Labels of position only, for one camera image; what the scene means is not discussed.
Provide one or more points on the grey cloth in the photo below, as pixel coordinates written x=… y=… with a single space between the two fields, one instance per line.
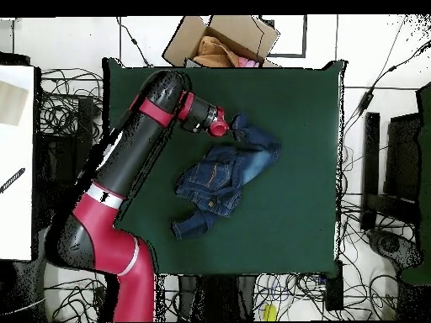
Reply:
x=192 y=63

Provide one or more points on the blue denim jeans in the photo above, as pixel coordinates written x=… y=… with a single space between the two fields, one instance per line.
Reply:
x=219 y=175

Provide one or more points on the brown cardboard box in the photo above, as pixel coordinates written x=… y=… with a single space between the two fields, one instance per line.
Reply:
x=181 y=43

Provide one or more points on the pink cloth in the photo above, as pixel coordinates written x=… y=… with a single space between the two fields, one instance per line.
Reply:
x=247 y=63

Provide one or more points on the white desk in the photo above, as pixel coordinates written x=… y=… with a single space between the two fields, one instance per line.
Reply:
x=17 y=218

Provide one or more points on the yellow ball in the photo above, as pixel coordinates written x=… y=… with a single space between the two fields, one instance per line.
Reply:
x=269 y=313

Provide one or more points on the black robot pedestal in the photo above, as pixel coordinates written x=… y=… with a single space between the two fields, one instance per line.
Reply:
x=215 y=299

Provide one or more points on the beige box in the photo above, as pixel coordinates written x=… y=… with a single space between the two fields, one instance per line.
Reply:
x=11 y=104

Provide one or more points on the orange towel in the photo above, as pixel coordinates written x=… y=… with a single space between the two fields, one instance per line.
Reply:
x=212 y=54

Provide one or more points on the black flat panel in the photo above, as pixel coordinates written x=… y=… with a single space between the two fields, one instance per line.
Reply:
x=402 y=158

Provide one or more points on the black ribbed strip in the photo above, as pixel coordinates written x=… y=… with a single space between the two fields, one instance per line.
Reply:
x=13 y=179

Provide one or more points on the black power strip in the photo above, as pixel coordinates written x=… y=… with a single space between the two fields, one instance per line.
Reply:
x=334 y=292

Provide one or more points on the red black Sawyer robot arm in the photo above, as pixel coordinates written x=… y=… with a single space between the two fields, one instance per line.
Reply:
x=118 y=218

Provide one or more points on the black metal stand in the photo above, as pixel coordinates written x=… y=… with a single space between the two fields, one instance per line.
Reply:
x=84 y=117

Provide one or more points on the black upright bar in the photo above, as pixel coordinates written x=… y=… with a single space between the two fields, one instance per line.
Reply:
x=371 y=161

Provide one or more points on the dark green table cloth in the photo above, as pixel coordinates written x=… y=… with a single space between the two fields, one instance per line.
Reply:
x=286 y=202

